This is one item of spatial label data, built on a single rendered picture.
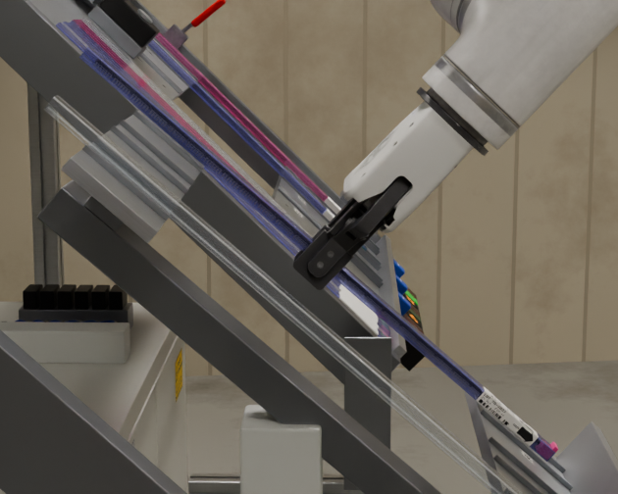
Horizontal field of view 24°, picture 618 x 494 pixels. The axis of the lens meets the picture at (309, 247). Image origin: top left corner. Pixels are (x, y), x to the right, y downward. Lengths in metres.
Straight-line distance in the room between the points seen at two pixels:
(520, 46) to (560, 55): 0.03
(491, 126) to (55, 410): 0.47
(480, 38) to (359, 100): 2.88
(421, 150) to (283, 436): 0.24
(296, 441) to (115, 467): 0.29
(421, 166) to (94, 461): 0.42
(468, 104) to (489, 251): 3.04
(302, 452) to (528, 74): 0.33
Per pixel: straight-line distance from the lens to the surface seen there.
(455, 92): 1.11
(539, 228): 4.16
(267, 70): 3.95
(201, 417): 3.73
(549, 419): 3.74
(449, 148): 1.11
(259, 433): 1.06
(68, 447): 0.79
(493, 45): 1.11
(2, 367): 0.78
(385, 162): 1.10
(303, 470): 1.07
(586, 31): 1.12
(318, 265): 1.15
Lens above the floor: 1.14
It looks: 11 degrees down
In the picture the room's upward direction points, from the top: straight up
